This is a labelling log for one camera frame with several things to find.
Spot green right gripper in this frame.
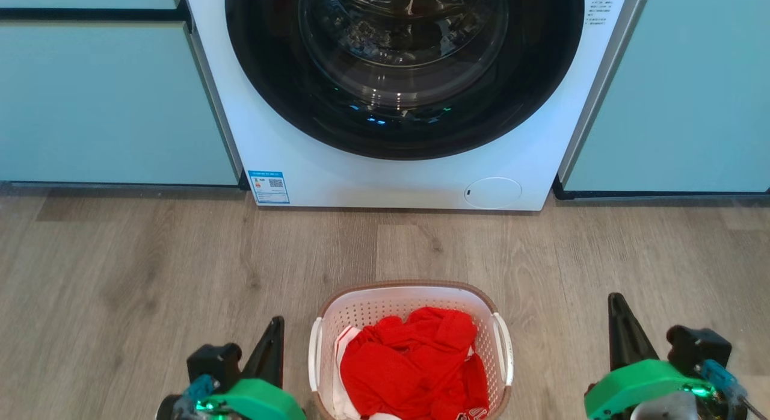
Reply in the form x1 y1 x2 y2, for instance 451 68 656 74
585 292 715 420

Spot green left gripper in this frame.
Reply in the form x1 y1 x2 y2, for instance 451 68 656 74
197 316 307 420

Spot white perforated plastic laundry basket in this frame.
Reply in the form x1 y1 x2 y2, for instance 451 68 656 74
308 280 515 420

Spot red garment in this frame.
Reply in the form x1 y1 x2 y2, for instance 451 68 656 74
340 306 490 420

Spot black cabinet plinth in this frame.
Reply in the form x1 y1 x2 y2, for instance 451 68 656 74
0 170 251 191
552 174 770 200

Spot blue energy label sticker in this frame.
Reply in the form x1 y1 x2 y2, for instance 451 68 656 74
248 170 291 205

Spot round white filter cover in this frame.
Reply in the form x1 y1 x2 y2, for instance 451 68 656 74
464 177 522 209

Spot white front-load washing machine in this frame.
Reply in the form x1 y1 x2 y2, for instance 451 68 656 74
183 0 653 211

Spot pale green cabinet door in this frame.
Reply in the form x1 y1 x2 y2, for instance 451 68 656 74
0 21 239 186
564 0 770 193

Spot round dark glass washer door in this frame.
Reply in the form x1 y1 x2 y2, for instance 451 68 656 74
224 0 585 161

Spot blue plug left gripper cable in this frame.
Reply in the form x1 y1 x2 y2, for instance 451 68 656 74
182 375 219 404

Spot blue plug gripper cable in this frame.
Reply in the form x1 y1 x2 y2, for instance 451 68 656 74
700 360 768 420
182 375 219 404

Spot blue plug right gripper cable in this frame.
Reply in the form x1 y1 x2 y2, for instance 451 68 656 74
700 360 768 420

